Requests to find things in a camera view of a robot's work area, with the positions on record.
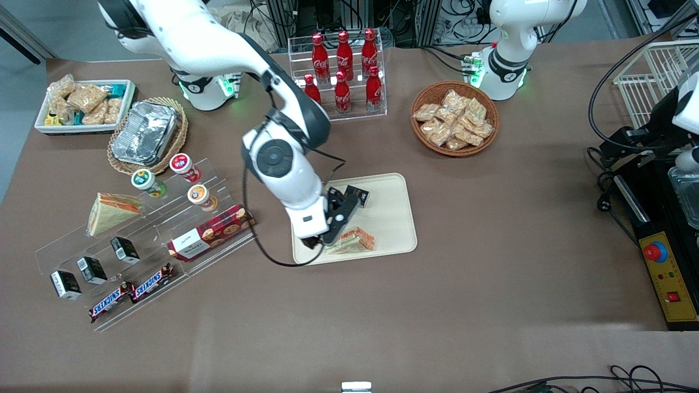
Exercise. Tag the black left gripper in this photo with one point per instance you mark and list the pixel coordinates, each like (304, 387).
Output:
(657, 136)

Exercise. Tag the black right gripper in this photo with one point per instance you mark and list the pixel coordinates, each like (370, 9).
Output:
(334, 200)

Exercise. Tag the triangle sandwich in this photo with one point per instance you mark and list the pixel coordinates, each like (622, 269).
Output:
(357, 241)
(112, 214)

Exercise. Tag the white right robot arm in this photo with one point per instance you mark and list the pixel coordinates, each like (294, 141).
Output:
(284, 180)

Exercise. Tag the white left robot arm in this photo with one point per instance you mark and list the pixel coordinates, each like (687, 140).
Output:
(513, 33)

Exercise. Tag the beige plastic tray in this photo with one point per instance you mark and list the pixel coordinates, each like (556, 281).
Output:
(390, 229)

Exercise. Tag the small black carton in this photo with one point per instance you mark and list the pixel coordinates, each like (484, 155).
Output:
(65, 285)
(92, 271)
(360, 197)
(125, 250)

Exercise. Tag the black machine base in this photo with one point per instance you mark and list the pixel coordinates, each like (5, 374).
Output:
(650, 213)

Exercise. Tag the clear plastic container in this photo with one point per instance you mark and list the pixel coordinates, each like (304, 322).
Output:
(685, 196)

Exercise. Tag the clear acrylic bottle rack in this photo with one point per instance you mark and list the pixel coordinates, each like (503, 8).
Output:
(360, 117)

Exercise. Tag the round wicker basket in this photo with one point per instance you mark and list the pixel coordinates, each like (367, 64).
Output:
(423, 142)

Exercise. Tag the red cola bottle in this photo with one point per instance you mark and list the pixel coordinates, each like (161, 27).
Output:
(320, 57)
(374, 93)
(311, 90)
(342, 97)
(369, 52)
(344, 54)

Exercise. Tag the clear-wrapped snack packet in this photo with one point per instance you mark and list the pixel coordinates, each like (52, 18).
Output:
(468, 136)
(456, 144)
(436, 132)
(446, 116)
(483, 130)
(453, 101)
(426, 112)
(475, 112)

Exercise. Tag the red cookie box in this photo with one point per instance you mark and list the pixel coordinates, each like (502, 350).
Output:
(213, 232)

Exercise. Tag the yellow control panel box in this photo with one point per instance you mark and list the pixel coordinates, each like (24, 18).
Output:
(671, 284)

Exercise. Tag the orange-lid yogurt cup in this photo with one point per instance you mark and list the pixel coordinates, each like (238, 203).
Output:
(200, 196)

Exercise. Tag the red-lid yogurt cup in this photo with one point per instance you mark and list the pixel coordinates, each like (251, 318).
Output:
(183, 165)

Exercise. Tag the oval wicker basket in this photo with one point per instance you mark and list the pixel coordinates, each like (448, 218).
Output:
(177, 144)

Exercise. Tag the clear acrylic tiered display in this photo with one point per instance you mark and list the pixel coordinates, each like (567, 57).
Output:
(164, 245)

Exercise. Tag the small white device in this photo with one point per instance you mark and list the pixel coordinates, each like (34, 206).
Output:
(356, 387)

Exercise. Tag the crumpled beige paper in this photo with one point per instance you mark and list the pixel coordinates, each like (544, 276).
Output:
(240, 27)

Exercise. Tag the green-lid yogurt cup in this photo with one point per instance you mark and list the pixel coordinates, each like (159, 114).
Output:
(144, 180)

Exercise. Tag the snickers chocolate bar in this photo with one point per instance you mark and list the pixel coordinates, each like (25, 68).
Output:
(111, 302)
(153, 283)

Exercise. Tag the white plastic bin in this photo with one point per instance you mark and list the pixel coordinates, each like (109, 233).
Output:
(130, 101)

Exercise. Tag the clear-wrapped rice snack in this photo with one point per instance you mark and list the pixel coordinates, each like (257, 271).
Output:
(87, 97)
(61, 110)
(61, 86)
(94, 114)
(114, 110)

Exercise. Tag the teal snack packet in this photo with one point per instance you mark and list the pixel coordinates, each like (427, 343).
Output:
(114, 90)

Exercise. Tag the grey metal bar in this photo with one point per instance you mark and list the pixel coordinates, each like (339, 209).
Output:
(27, 35)

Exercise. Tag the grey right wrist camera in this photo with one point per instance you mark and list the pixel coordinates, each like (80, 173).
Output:
(336, 229)

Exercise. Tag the aluminium frame rack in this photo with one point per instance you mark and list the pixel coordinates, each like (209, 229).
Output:
(409, 16)

